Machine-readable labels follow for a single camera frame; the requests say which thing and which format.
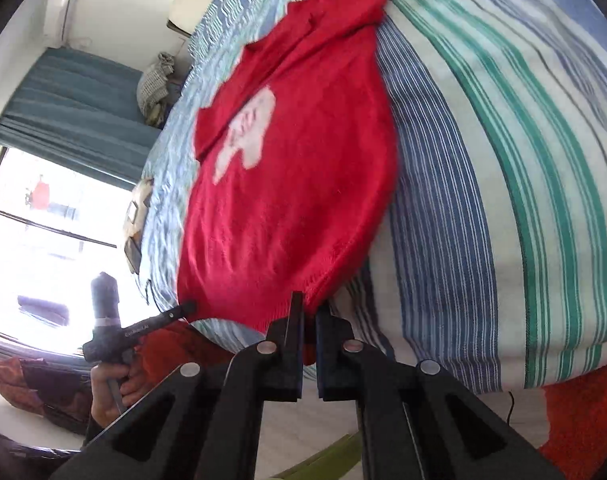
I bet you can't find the red sweater with white print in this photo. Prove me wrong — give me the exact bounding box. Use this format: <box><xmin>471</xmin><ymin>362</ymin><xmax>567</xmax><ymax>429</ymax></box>
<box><xmin>176</xmin><ymin>0</ymin><xmax>401</xmax><ymax>366</ymax></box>

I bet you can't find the orange fuzzy blanket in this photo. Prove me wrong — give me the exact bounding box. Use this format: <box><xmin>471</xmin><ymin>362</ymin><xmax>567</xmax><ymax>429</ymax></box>
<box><xmin>136</xmin><ymin>317</ymin><xmax>607</xmax><ymax>480</ymax></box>

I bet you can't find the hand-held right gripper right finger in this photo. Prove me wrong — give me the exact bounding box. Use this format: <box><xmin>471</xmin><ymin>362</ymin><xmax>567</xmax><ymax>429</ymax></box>
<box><xmin>316</xmin><ymin>305</ymin><xmax>567</xmax><ymax>480</ymax></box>

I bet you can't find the window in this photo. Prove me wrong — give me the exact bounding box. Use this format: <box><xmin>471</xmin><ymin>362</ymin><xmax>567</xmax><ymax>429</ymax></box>
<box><xmin>0</xmin><ymin>145</ymin><xmax>149</xmax><ymax>356</ymax></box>

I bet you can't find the black smartphone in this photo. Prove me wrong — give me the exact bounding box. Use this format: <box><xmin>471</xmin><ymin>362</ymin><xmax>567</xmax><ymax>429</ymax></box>
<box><xmin>124</xmin><ymin>237</ymin><xmax>141</xmax><ymax>272</ymax></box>

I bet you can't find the white air conditioner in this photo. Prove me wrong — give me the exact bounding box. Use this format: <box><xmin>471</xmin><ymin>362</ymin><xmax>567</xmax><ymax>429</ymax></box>
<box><xmin>42</xmin><ymin>0</ymin><xmax>83</xmax><ymax>40</ymax></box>

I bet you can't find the dark patterned cloth pile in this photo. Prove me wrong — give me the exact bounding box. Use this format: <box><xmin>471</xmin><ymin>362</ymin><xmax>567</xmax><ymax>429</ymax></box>
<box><xmin>0</xmin><ymin>357</ymin><xmax>97</xmax><ymax>436</ymax></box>

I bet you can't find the striped bed cover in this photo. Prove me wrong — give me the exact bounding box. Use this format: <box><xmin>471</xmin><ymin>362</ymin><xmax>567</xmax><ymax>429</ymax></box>
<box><xmin>134</xmin><ymin>0</ymin><xmax>607</xmax><ymax>396</ymax></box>

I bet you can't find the green plastic object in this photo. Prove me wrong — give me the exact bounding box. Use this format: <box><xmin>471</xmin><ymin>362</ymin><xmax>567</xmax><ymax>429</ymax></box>
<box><xmin>271</xmin><ymin>432</ymin><xmax>364</xmax><ymax>480</ymax></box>

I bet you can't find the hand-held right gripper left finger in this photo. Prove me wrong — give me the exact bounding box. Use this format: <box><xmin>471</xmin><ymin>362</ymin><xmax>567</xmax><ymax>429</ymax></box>
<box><xmin>48</xmin><ymin>291</ymin><xmax>304</xmax><ymax>480</ymax></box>

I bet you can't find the blue curtain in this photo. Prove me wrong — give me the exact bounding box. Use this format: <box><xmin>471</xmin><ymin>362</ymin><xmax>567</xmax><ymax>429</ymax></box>
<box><xmin>0</xmin><ymin>47</ymin><xmax>162</xmax><ymax>186</ymax></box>

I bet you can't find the person's left hand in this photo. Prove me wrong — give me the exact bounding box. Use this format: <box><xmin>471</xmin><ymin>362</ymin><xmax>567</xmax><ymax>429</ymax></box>
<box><xmin>90</xmin><ymin>355</ymin><xmax>152</xmax><ymax>426</ymax></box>

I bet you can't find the pile of clothes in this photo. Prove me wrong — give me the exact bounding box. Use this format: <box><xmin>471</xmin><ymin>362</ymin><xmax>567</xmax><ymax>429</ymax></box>
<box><xmin>136</xmin><ymin>51</ymin><xmax>184</xmax><ymax>128</ymax></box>

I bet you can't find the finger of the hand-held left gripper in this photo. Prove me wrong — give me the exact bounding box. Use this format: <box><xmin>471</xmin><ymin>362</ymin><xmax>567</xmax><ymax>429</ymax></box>
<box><xmin>148</xmin><ymin>301</ymin><xmax>198</xmax><ymax>328</ymax></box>

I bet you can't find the patterned pillow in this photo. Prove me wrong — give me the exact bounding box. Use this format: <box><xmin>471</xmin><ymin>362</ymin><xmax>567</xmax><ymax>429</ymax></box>
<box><xmin>124</xmin><ymin>176</ymin><xmax>157</xmax><ymax>273</ymax></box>

